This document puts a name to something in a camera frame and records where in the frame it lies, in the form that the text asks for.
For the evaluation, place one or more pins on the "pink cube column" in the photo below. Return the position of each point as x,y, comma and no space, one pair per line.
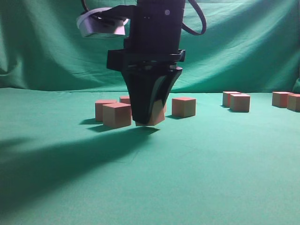
183,107
240,103
165,107
280,98
99,107
117,115
125,100
157,115
293,102
226,98

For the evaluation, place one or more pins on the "green cloth backdrop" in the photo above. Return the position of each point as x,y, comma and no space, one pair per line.
249,46

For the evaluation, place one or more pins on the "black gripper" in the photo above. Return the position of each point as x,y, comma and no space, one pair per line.
154,35

